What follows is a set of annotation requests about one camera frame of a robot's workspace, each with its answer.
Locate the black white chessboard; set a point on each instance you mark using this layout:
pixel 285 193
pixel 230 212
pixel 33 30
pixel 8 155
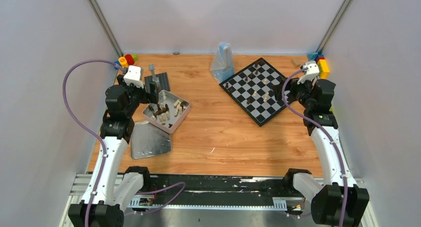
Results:
pixel 259 76

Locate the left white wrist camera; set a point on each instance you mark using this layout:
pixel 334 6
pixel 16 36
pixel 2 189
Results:
pixel 134 76

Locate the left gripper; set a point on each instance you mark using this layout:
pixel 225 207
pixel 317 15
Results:
pixel 152 90

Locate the yellow lego brick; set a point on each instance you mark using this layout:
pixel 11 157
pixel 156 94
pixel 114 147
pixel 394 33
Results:
pixel 323 69

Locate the yellow round toy block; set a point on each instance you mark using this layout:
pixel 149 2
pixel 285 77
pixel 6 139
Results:
pixel 123 62

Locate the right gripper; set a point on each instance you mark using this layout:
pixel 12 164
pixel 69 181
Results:
pixel 292 85

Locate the red round toy block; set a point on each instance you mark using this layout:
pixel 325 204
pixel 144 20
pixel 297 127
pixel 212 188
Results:
pixel 131 59

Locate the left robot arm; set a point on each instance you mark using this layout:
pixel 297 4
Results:
pixel 103 204

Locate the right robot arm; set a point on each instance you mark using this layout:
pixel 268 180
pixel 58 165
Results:
pixel 339 201

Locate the plastic bag with blue item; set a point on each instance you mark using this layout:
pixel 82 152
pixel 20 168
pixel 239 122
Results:
pixel 222 66

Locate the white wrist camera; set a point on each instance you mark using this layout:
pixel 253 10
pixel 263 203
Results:
pixel 310 70
pixel 134 76

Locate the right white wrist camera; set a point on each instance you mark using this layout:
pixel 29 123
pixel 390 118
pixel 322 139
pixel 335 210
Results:
pixel 310 70

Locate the pink metal tin box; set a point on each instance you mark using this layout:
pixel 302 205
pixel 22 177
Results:
pixel 168 113

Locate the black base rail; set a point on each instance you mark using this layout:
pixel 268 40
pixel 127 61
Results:
pixel 219 192

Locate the metal tin lid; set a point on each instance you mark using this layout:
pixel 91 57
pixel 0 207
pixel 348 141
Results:
pixel 148 140

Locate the blue toy block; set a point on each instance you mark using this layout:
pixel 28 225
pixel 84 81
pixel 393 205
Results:
pixel 117 66

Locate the small wooden block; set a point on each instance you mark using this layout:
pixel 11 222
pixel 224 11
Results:
pixel 296 63

